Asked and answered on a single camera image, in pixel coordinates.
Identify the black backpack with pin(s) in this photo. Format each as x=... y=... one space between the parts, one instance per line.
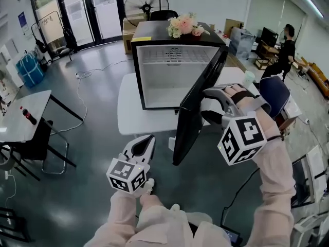
x=70 y=40

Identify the person's pink coat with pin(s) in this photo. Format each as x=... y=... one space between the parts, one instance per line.
x=164 y=230

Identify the blue wall poster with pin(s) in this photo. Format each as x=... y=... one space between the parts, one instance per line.
x=21 y=18

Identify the black hanging bag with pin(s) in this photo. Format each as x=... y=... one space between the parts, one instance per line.
x=41 y=46

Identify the pale green plastic bottle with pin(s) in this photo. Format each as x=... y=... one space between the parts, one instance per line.
x=248 y=78

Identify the black mini fridge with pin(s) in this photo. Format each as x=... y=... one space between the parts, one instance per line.
x=164 y=84

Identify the blue wrapped bundle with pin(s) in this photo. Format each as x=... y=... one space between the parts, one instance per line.
x=29 y=71

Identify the person's right hand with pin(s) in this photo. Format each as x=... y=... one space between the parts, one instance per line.
x=239 y=96

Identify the wooden rack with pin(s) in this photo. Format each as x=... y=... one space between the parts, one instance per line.
x=267 y=53

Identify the person's right forearm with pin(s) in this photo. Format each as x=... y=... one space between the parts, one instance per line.
x=277 y=176

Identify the black-framed glass doors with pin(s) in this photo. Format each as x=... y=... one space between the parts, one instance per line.
x=108 y=17

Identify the black office chair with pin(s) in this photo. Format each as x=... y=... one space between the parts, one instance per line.
x=162 y=15

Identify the brown cardboard box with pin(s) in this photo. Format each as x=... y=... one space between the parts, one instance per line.
x=127 y=40

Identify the person's white shoe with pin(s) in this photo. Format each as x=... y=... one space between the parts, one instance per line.
x=149 y=184

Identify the white window blind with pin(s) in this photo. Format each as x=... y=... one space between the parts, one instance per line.
x=270 y=11

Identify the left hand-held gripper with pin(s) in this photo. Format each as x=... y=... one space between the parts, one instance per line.
x=126 y=175

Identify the white table with black frame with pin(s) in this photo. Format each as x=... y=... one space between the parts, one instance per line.
x=317 y=163

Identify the black device with screen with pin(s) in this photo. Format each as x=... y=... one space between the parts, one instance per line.
x=231 y=234

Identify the large black floor fan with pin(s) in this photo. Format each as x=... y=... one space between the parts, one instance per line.
x=133 y=4

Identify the clear plastic storage bag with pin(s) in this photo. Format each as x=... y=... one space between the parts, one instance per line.
x=241 y=42

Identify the person's left forearm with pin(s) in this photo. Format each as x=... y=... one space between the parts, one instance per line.
x=120 y=215

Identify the pink flower bouquet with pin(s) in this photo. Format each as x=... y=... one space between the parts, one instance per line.
x=185 y=24

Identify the brown cardboard sheet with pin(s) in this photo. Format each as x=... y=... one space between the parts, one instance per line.
x=231 y=26

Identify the grey marble table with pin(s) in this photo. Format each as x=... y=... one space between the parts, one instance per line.
x=15 y=132

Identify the navy blue chair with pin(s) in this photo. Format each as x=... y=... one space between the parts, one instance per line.
x=275 y=94

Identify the white plastic chair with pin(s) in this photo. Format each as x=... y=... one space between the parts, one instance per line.
x=308 y=228

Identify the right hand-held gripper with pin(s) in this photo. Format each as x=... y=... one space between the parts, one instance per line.
x=244 y=138

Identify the person's pink trouser leg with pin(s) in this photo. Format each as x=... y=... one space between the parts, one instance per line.
x=151 y=202

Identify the yellow wooden crate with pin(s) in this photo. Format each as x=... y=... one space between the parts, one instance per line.
x=318 y=76

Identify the white-topped wooden side table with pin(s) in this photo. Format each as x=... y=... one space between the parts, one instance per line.
x=293 y=109

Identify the cola bottle red cap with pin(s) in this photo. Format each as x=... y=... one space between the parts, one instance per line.
x=29 y=116

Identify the fluorescent tube light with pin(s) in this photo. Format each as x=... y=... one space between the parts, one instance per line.
x=312 y=4

